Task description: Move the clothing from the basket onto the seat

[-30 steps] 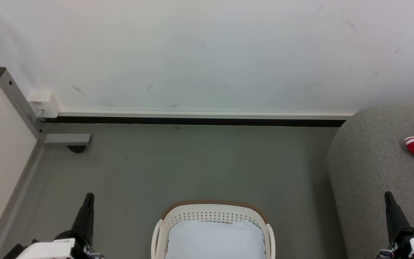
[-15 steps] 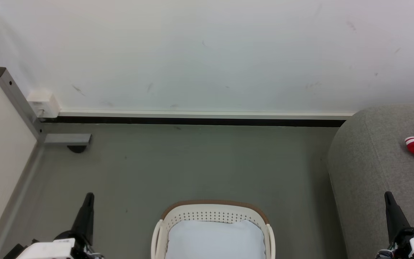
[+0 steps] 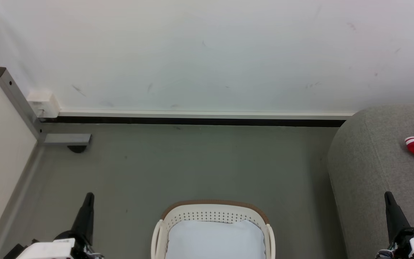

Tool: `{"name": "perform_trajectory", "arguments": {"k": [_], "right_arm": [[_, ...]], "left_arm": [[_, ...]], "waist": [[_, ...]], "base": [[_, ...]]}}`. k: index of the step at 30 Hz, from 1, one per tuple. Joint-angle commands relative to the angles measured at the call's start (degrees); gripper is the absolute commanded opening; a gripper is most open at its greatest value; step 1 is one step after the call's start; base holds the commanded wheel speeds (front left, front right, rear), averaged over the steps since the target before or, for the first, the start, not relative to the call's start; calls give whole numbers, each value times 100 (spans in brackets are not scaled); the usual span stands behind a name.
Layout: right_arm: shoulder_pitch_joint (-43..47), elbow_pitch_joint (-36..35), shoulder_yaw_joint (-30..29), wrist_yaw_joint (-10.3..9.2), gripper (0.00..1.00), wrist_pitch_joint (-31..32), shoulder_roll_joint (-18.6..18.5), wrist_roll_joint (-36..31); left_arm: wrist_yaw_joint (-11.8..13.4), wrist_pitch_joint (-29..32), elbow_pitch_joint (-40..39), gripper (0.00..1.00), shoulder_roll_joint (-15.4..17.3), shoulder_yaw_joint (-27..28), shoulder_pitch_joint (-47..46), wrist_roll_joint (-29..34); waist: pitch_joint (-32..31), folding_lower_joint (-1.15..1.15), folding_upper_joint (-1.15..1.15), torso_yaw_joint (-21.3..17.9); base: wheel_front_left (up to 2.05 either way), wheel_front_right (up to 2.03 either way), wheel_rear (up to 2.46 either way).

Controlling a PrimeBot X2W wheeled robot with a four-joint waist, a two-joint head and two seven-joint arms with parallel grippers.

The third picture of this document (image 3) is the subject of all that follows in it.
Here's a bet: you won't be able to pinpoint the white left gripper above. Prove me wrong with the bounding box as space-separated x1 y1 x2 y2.
4 192 104 259

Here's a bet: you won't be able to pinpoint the cream laundry basket brown rim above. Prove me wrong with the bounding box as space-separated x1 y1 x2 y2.
151 200 276 259

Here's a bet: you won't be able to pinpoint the grey fabric sofa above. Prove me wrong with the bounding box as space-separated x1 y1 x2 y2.
327 104 414 259

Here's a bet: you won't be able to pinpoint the white cloth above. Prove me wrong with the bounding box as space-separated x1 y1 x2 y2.
165 219 267 259

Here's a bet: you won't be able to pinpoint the black floor edge strip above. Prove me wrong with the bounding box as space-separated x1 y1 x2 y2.
42 116 348 128

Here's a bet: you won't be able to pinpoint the white skirting strip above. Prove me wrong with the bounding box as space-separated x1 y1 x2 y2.
59 110 355 121

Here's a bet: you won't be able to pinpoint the white wall box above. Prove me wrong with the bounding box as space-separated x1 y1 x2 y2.
27 91 61 119

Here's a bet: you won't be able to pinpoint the grey metal frame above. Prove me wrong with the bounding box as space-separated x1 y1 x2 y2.
0 67 92 146

